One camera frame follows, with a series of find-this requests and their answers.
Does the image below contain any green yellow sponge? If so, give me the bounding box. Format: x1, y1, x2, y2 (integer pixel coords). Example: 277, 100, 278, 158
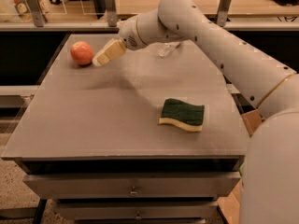
159, 98, 205, 133

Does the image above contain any grey metal bracket middle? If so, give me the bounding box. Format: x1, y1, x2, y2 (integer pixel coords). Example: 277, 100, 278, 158
105, 0, 118, 27

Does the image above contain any grey lower drawer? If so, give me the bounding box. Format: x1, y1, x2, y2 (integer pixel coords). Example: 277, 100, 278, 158
56, 201, 217, 220

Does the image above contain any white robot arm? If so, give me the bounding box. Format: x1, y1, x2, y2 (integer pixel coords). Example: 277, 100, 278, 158
93, 0, 299, 224

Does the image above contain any red apple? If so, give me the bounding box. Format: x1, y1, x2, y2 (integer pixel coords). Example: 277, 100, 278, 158
70, 41, 94, 66

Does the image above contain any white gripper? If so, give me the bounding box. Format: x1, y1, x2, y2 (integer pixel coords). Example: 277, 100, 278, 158
93, 17, 146, 66

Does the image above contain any clear plastic water bottle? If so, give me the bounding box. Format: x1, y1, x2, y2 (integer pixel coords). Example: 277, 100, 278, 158
159, 42, 180, 58

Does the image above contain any grey metal bracket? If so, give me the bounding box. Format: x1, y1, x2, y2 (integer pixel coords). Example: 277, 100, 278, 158
26, 0, 47, 27
215, 0, 232, 27
105, 0, 118, 27

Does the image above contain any light wooden desk top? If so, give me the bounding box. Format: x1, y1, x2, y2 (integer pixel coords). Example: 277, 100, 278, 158
116, 0, 299, 18

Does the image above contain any grey drawer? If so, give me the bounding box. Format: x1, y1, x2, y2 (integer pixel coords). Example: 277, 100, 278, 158
56, 201, 217, 220
23, 172, 240, 199

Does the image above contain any grey upper drawer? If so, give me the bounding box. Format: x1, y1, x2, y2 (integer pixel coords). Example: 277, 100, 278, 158
23, 172, 240, 199

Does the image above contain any orange printed bag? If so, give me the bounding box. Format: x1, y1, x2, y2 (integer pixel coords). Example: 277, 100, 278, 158
0, 0, 50, 23

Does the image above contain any grey metal bracket right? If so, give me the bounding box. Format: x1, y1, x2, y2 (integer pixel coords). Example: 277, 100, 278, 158
215, 0, 232, 27

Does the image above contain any grey metal bracket left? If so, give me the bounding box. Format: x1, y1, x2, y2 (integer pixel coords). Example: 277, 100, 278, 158
26, 0, 47, 27

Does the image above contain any cardboard box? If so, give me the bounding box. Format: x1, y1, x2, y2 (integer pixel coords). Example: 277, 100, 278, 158
218, 110, 263, 224

